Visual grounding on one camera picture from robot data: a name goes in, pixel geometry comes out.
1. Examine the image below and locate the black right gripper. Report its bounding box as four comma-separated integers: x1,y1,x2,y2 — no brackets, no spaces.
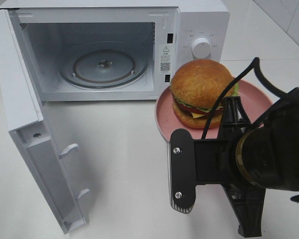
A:
194,96,266,237

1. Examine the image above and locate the pink plate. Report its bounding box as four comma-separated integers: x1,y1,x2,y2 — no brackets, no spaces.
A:
155,80,273,142

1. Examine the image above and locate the burger with sesame bun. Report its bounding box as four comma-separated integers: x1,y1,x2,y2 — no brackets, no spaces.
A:
170,59,234,129

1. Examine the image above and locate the white microwave door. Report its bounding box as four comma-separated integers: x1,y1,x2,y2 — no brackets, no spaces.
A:
0,9,86,233

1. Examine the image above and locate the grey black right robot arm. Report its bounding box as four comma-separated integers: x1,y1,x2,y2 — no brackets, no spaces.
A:
194,88,299,238

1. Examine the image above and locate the upper white microwave knob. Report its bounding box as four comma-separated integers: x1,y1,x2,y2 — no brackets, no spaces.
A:
191,36,211,59

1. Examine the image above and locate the glass microwave turntable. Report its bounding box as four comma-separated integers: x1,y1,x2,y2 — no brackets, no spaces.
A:
59,41,152,89

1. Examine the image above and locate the white microwave oven body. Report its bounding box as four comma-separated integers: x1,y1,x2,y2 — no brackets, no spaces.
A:
0,0,230,102

